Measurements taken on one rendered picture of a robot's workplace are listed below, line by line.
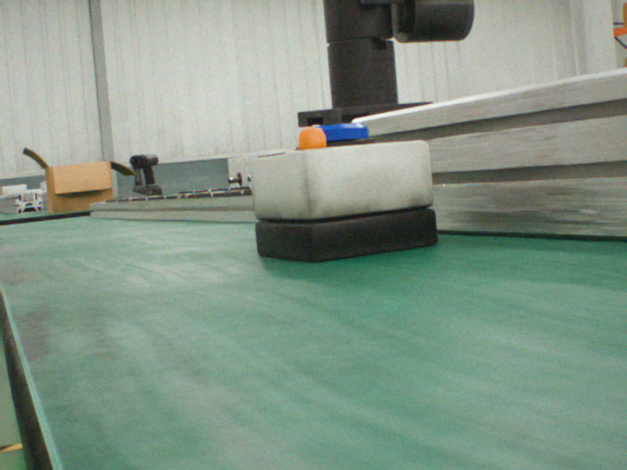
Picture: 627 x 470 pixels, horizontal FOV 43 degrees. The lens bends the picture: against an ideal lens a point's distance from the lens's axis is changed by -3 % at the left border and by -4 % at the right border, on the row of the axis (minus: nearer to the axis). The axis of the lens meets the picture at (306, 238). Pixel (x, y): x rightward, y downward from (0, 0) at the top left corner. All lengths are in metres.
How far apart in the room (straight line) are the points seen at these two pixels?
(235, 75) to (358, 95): 11.52
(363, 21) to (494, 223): 0.25
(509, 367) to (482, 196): 0.32
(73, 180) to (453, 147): 2.23
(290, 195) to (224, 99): 11.68
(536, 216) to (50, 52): 11.34
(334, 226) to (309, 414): 0.28
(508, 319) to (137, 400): 0.11
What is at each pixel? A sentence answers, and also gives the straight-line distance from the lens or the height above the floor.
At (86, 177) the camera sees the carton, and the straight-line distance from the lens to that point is 2.69.
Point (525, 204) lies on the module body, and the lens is 0.47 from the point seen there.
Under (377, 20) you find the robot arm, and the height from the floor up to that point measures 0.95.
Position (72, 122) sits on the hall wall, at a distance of 11.65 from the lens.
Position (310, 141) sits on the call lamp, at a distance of 0.44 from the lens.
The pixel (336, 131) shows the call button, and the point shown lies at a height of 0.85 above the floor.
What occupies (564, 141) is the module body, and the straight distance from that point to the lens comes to 0.45.
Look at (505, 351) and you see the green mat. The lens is 0.21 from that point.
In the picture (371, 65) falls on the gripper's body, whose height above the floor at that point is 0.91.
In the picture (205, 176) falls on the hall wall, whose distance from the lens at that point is 11.92.
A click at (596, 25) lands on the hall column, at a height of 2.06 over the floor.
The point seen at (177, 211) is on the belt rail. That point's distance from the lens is 1.16.
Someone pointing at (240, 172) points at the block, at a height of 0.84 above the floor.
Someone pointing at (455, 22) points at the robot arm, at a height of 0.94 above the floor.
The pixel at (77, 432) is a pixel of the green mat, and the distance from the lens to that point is 0.17.
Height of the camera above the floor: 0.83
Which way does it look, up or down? 4 degrees down
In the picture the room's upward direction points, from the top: 5 degrees counter-clockwise
